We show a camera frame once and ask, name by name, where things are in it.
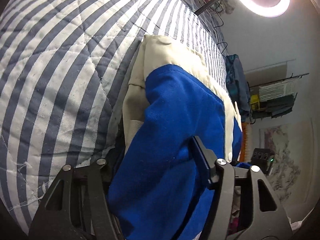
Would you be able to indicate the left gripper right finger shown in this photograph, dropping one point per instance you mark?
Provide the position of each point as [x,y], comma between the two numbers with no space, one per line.
[261,214]

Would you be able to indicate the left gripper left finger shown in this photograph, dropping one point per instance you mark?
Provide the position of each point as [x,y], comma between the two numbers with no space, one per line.
[75,206]

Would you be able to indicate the beige and blue jacket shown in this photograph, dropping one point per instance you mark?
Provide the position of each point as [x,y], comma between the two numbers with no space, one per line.
[157,192]

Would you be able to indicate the black clothes rack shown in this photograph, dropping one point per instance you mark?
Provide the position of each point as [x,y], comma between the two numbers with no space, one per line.
[255,115]

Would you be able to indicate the dark blue clothing pile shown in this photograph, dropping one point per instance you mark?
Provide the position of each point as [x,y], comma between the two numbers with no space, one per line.
[237,85]

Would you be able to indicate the black device with dials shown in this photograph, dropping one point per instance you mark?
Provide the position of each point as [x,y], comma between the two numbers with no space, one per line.
[263,158]

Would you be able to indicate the orange stool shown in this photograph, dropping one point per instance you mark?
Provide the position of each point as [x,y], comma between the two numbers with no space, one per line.
[246,145]

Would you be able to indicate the dark hanging garment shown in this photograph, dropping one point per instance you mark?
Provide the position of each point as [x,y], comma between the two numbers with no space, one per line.
[277,107]

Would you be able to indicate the yellow box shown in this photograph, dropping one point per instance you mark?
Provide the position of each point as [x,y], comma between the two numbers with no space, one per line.
[255,102]

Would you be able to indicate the striped hanging towel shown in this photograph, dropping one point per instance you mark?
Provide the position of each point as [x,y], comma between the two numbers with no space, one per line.
[277,90]

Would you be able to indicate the striped blue white quilt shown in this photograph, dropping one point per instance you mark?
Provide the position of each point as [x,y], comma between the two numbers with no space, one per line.
[64,69]

